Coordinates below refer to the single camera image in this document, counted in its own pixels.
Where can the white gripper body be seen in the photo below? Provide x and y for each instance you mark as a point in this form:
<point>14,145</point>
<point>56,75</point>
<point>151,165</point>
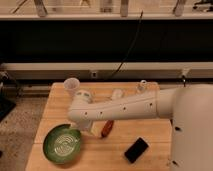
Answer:
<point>85,126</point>

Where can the green ceramic bowl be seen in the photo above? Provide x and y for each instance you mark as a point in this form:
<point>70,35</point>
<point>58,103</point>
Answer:
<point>62,144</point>

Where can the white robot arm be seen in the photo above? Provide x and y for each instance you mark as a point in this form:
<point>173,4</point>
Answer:
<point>190,108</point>

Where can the brown oblong sweet potato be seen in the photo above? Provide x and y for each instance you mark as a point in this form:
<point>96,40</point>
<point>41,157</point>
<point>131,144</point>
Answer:
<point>107,128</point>

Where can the small white packet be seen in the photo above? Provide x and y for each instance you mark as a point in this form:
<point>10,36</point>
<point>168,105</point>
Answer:
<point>117,93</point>

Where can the translucent plastic cup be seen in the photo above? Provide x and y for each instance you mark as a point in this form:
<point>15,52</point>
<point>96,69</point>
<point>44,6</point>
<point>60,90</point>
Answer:
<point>71,85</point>

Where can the black smartphone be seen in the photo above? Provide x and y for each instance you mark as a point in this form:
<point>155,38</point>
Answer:
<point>136,150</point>

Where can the clear glass jar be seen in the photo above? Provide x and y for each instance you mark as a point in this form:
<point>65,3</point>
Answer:
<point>142,86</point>

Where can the white wall outlet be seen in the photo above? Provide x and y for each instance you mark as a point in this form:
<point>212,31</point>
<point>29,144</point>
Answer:
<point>94,74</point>

